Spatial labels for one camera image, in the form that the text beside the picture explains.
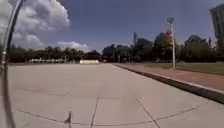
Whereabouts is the green grass lawn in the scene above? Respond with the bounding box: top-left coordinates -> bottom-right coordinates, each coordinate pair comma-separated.
143,61 -> 224,76

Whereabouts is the row of trees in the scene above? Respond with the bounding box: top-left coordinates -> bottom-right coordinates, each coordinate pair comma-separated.
0,31 -> 224,64

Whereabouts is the thin curved dark rod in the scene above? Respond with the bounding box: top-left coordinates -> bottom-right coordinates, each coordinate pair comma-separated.
0,0 -> 24,128

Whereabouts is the grey concrete slab plaza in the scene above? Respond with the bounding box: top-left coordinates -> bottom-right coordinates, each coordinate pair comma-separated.
0,63 -> 224,128

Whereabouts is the grey concrete kerb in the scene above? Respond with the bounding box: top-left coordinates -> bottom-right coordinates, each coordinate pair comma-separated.
113,63 -> 224,105

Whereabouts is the white low structure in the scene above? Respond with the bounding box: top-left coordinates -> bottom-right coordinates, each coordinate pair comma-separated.
78,59 -> 100,65

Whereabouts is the tall grey building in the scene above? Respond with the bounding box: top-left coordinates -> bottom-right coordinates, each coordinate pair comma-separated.
209,3 -> 224,41

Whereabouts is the robot's own part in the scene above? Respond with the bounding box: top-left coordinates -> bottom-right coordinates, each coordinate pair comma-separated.
64,110 -> 73,128

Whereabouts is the light pole with red banner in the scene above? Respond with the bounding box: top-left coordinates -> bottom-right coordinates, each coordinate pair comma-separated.
166,17 -> 177,70

